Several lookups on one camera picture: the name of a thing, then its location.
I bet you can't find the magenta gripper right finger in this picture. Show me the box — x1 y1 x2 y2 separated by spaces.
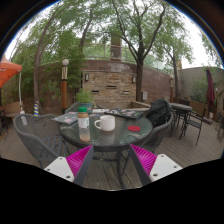
129 144 182 186

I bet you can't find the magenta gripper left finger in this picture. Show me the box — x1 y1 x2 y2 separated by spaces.
45 145 94 186

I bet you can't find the grey wicker chair right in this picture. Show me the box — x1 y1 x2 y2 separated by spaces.
143 115 173 152

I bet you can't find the grey wicker chair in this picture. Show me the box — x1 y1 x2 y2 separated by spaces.
13 114 70 167
143 115 173 152
65 102 93 113

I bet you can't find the round glass patio table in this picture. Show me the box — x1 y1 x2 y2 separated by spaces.
59 116 153 188

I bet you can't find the red round coaster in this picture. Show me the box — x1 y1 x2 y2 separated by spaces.
127 125 141 132

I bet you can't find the grey wicker chair left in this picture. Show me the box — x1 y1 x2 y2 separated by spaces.
13 114 70 167

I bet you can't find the sticker-covered laptop left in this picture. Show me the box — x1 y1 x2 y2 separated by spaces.
53 112 78 125

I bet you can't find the sticker-covered laptop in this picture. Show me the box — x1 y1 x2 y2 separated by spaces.
105 109 143 120
53 112 78 125

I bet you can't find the clear bottle orange cap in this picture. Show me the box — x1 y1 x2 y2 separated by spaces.
78 107 90 142

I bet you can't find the sticker-covered laptop right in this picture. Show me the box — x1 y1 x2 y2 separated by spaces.
105 109 143 120

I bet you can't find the white ceramic mug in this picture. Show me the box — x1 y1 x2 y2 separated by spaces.
94 115 115 132

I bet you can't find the black backpack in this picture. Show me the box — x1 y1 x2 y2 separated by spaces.
146 99 171 127

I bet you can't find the grey wicker chair far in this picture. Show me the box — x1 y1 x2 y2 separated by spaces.
65 102 93 113

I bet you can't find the round side table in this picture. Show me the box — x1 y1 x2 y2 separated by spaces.
170 103 192 135

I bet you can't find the black metal chair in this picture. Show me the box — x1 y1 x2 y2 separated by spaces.
180 109 206 138

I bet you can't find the potted green plant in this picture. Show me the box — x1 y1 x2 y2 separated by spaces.
76 89 94 113

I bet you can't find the closed maroon patio umbrella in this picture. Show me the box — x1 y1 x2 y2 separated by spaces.
206 66 215 118

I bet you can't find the orange canopy umbrella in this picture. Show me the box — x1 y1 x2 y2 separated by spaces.
0 56 22 88

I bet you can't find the globe lamp post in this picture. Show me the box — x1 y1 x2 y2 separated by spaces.
61 59 69 113

